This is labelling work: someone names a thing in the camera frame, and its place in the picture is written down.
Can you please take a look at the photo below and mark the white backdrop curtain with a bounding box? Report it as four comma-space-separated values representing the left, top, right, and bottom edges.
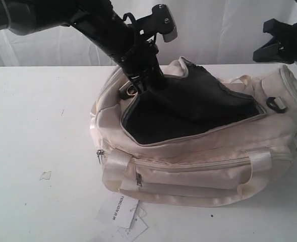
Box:
0, 1, 297, 67

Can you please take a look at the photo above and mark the cream fabric duffel bag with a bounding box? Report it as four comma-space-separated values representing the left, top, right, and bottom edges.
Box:
90, 57, 297, 207

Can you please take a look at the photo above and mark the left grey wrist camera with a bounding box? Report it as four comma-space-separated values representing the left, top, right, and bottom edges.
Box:
143, 4, 177, 43

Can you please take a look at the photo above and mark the white square hang tag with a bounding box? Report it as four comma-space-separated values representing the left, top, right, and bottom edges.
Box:
117, 216, 148, 242

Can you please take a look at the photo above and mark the clear tape scrap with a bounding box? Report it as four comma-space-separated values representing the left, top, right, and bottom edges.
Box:
40, 171, 51, 180

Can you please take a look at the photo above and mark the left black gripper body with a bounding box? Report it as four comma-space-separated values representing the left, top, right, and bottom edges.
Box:
114, 25, 163, 86

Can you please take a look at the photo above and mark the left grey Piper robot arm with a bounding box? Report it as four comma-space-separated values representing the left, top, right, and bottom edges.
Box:
0, 1, 189, 117

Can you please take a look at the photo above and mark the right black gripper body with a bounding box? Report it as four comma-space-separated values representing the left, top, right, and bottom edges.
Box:
278, 23, 297, 64

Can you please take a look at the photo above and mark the white tag TONLION text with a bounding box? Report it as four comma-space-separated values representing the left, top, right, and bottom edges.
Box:
96, 193, 139, 228

